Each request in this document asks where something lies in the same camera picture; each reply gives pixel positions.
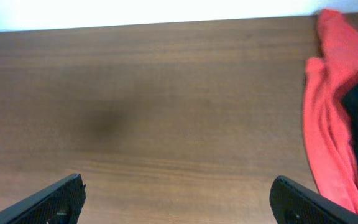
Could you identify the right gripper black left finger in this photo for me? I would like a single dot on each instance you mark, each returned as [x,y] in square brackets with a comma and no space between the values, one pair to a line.
[61,202]

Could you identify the red garment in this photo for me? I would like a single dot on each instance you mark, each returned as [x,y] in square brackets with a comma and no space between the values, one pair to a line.
[326,125]

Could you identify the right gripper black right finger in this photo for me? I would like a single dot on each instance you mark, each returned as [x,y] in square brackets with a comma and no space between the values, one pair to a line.
[292,203]

